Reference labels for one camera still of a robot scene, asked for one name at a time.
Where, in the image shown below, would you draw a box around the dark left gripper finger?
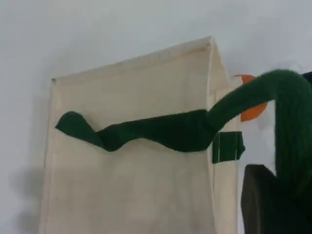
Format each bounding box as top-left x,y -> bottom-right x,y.
240,164 -> 283,234

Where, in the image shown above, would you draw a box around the orange fruit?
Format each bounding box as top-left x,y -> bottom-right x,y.
233,74 -> 268,122

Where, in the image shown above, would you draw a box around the cream canvas bag green handles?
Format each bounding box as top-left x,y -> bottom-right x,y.
39,36 -> 312,234

